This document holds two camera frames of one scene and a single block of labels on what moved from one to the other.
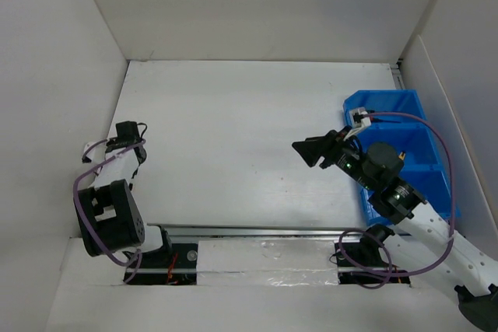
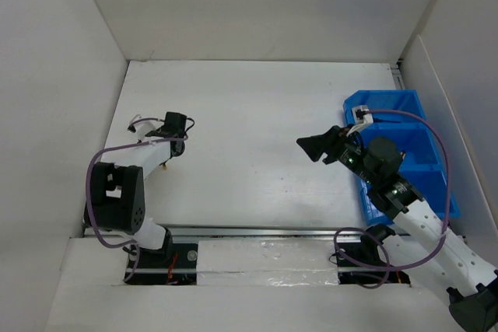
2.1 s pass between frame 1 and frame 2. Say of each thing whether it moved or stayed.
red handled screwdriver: stayed
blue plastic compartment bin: stayed
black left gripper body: moved
